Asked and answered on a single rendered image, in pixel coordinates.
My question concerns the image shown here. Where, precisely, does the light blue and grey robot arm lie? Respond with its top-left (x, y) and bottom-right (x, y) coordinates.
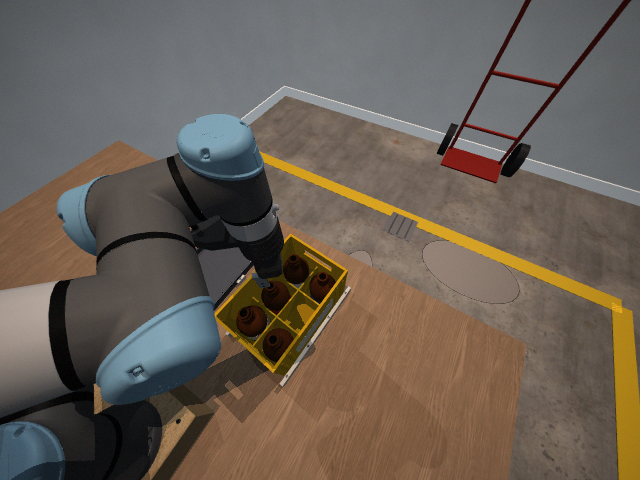
top-left (0, 114), bottom-right (273, 480)

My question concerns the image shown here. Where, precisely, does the brown bottle with blue label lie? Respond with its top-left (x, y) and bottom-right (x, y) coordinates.
top-left (309, 272), bottom-right (336, 304)

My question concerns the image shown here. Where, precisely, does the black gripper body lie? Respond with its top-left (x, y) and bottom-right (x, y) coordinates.
top-left (190, 203), bottom-right (284, 279)

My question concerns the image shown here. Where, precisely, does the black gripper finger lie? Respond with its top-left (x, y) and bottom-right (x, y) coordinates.
top-left (252, 273), bottom-right (270, 288)

